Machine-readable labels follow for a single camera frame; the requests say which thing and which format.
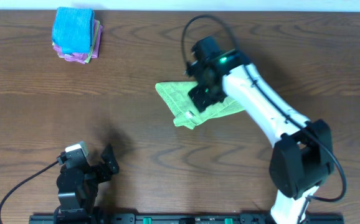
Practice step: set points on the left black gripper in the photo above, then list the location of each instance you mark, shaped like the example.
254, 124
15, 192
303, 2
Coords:
96, 174

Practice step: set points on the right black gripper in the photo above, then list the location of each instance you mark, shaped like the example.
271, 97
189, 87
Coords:
200, 101

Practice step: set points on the green microfiber cloth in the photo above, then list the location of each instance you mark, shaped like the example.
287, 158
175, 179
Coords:
175, 95

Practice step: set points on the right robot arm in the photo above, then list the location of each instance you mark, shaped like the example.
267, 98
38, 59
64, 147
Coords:
302, 157

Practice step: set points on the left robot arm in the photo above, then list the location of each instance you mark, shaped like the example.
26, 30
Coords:
78, 203

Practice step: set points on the pink folded cloth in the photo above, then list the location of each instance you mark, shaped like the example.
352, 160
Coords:
96, 43

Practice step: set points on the yellow-green folded cloth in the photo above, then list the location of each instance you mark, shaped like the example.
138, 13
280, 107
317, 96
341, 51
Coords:
93, 43

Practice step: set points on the blue folded cloth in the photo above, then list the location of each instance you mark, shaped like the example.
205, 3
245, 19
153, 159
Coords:
73, 29

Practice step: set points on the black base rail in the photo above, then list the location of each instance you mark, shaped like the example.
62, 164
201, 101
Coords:
129, 218

